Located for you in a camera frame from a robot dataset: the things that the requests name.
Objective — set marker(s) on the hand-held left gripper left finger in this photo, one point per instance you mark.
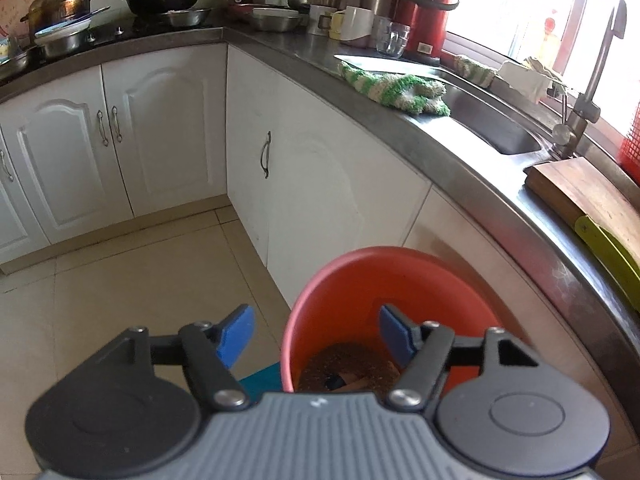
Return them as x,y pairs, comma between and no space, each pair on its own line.
235,335

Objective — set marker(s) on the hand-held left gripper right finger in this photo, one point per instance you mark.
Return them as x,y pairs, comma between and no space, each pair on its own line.
397,332

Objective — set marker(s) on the red plastic bucket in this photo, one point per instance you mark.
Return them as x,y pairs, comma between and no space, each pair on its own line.
340,300

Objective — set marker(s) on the teal mat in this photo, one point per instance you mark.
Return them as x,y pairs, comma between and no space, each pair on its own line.
260,382

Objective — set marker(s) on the stainless steel sink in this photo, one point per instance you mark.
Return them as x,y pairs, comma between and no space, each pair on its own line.
490,120

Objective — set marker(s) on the large green white knitted cloth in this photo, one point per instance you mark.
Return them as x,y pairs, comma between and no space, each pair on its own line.
395,87

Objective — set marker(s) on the small green white knitted cloth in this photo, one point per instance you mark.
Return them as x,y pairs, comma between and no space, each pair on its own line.
472,70

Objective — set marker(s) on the white rag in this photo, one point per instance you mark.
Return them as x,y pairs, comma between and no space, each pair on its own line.
525,80

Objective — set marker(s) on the clear glass cup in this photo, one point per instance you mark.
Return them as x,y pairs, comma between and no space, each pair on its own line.
391,37

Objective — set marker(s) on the red lattice basket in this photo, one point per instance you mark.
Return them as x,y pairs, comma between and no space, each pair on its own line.
631,145

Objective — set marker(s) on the white mug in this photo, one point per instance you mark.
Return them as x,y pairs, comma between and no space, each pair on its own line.
357,25

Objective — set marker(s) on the yellow cup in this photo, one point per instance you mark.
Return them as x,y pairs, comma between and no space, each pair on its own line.
337,25

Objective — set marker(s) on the chrome faucet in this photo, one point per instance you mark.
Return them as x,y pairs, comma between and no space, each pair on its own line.
595,80

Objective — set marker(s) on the steel bowl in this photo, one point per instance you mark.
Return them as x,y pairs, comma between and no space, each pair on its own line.
185,17

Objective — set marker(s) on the red thermos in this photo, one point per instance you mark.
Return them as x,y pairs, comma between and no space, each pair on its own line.
425,10

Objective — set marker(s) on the black stove top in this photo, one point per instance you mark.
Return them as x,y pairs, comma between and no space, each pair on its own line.
125,30

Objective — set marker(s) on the orange bottle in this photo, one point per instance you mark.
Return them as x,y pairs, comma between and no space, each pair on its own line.
550,40

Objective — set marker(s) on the steel basin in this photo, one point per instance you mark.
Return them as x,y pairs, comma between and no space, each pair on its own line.
62,42

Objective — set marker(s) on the steel steamer pot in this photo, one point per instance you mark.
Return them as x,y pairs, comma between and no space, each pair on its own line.
60,5

